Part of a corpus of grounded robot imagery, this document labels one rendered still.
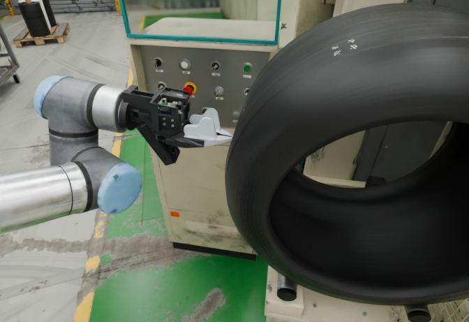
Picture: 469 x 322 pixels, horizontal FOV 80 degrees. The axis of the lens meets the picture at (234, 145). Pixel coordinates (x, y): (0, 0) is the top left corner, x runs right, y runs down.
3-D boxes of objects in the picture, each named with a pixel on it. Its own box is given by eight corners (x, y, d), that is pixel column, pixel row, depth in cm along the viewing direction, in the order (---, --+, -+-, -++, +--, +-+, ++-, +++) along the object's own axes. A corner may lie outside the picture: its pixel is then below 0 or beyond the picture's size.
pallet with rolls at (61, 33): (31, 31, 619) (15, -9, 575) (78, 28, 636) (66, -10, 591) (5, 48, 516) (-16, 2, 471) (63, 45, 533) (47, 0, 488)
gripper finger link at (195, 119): (235, 117, 52) (187, 108, 53) (231, 143, 56) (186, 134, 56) (237, 110, 55) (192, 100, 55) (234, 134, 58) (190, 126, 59)
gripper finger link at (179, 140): (202, 145, 52) (155, 135, 52) (202, 151, 52) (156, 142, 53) (208, 131, 55) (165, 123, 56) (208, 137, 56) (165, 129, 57)
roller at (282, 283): (281, 193, 93) (283, 183, 91) (294, 195, 93) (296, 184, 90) (275, 299, 65) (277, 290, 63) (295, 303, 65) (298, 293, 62)
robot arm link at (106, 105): (96, 137, 55) (121, 114, 63) (120, 142, 55) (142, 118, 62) (88, 96, 50) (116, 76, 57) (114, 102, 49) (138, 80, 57)
